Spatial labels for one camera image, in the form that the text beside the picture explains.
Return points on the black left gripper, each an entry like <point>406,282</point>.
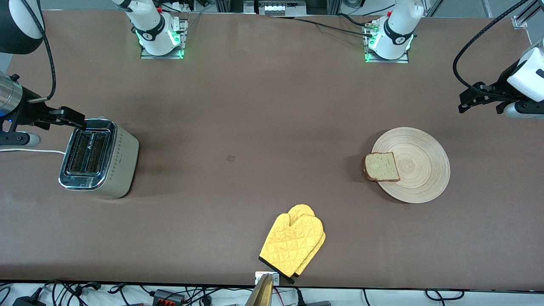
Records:
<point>500,86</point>

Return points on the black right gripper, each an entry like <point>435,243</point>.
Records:
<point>29,112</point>

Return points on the round wooden plate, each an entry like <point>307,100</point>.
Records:
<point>420,170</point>

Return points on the slice of brown bread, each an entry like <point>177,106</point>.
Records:
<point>381,166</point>

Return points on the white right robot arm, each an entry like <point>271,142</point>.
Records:
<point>153,25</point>

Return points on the silver two-slot toaster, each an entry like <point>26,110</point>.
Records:
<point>114,161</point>

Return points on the black power adapter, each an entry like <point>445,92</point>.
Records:
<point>27,301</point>

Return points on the black orange connector block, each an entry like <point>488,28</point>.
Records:
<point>168,296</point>

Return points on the yellow quilted oven mitt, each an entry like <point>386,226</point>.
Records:
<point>289,242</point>
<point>302,209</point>

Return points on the grey power strip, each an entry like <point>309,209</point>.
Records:
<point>278,7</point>

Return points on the aluminium corner bracket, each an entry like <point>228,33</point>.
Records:
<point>519,21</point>

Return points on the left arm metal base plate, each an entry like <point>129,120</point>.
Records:
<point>406,59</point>

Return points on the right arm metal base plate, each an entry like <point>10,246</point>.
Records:
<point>183,38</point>

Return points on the white table edge bracket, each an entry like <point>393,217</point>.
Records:
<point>276,278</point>

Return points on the gold metal camera stand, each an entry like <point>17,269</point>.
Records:
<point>262,295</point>

